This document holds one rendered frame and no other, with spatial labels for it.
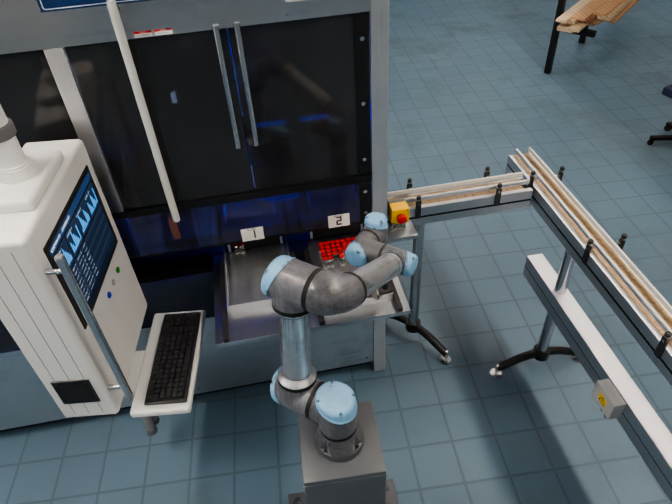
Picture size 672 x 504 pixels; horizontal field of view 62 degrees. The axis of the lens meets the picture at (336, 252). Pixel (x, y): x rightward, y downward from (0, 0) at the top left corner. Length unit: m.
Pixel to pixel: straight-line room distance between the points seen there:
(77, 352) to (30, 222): 0.43
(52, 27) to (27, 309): 0.78
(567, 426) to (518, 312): 0.72
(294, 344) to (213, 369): 1.25
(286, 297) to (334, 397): 0.38
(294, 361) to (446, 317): 1.75
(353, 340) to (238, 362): 0.55
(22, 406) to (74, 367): 1.16
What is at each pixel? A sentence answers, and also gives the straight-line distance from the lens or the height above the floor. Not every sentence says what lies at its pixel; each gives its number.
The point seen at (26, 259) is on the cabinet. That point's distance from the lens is 1.57.
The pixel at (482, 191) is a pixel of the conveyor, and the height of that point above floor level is 0.93.
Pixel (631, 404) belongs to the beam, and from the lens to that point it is 2.39.
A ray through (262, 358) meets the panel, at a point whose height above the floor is 0.27.
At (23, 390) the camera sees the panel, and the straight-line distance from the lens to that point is 2.91.
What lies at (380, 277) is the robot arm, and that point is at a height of 1.31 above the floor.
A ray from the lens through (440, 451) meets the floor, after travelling 2.74.
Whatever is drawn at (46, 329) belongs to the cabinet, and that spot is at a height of 1.24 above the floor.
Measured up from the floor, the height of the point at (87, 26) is 1.85.
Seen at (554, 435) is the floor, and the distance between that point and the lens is 2.88.
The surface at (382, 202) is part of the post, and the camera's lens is 2.20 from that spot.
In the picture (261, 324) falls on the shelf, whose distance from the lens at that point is 2.03.
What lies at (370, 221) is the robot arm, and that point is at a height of 1.27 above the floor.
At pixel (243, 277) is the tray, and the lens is 2.21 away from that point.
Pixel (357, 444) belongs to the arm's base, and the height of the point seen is 0.82.
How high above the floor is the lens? 2.38
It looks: 41 degrees down
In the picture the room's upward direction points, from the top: 4 degrees counter-clockwise
